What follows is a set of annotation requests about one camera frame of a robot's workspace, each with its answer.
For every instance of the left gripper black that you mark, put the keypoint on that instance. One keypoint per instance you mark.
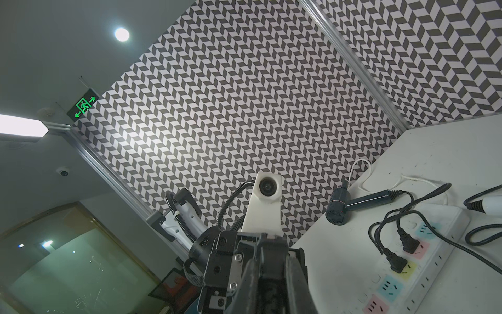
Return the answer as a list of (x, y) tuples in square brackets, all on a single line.
[(244, 273)]

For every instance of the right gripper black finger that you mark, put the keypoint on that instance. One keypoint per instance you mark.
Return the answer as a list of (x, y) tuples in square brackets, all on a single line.
[(299, 299)]

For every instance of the white power strip colourful sockets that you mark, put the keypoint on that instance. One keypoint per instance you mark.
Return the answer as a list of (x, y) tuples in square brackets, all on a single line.
[(386, 291)]

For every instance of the white blow dryer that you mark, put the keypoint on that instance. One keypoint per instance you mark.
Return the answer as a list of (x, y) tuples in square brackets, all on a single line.
[(491, 205)]

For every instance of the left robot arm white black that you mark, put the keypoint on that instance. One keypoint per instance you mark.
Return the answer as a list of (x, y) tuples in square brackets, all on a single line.
[(182, 223)]

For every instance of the green exit sign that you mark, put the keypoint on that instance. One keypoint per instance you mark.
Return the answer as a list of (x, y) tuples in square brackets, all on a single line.
[(83, 105)]

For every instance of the ceiling light fixture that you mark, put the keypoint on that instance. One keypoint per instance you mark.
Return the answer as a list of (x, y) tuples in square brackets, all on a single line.
[(15, 128)]

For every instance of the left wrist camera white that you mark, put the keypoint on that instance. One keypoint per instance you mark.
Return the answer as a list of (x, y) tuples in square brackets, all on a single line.
[(264, 209)]

